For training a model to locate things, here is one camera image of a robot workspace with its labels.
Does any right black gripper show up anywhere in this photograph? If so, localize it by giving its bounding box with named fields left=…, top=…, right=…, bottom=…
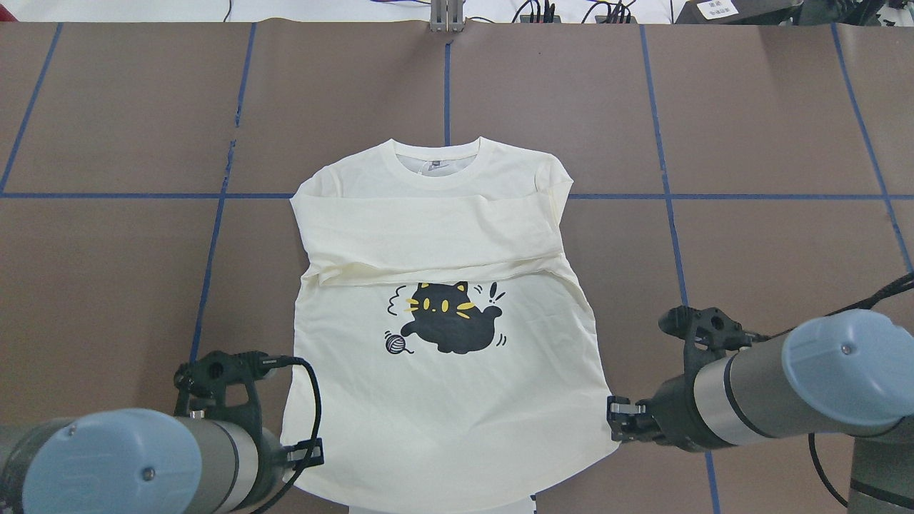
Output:
left=607, top=375, right=715, bottom=453

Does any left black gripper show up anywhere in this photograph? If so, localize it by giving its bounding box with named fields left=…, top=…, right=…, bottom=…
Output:
left=247, top=428, right=324, bottom=493

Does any cream long-sleeve cat shirt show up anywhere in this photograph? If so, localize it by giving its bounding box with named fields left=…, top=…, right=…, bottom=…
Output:
left=290, top=138, right=619, bottom=513

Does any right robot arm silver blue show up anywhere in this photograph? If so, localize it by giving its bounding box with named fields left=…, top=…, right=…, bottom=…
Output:
left=607, top=306, right=913, bottom=513

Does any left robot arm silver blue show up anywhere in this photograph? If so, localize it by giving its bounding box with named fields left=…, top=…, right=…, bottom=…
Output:
left=2, top=408, right=324, bottom=513

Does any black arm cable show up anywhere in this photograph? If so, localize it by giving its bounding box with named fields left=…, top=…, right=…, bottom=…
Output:
left=250, top=356, right=323, bottom=514

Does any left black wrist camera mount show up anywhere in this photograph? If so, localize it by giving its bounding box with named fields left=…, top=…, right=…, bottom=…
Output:
left=173, top=351, right=295, bottom=433

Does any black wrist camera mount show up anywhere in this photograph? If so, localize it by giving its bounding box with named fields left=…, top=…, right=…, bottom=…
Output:
left=658, top=305, right=770, bottom=378
left=173, top=351, right=295, bottom=433

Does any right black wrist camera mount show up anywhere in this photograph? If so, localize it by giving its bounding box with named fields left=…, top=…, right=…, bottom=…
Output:
left=658, top=305, right=770, bottom=378

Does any aluminium frame post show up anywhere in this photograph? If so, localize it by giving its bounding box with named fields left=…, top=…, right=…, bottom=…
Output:
left=428, top=0, right=466, bottom=33

